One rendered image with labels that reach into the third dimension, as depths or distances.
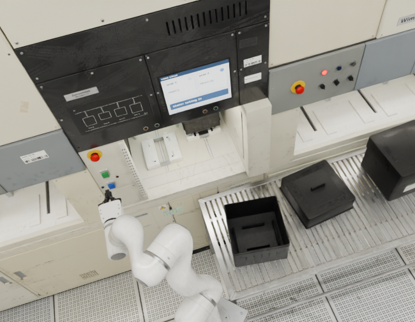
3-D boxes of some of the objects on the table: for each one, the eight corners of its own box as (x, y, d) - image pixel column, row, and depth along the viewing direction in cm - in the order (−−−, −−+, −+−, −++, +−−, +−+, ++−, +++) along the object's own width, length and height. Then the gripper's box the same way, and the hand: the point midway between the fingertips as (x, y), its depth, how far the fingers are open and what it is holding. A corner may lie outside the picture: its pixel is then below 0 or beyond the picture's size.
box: (388, 203, 210) (402, 177, 190) (358, 163, 227) (368, 136, 206) (434, 184, 214) (452, 158, 193) (401, 147, 230) (415, 118, 210)
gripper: (128, 215, 167) (120, 181, 178) (93, 226, 166) (89, 191, 177) (132, 223, 174) (126, 190, 184) (99, 234, 172) (94, 199, 183)
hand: (108, 194), depth 179 cm, fingers closed
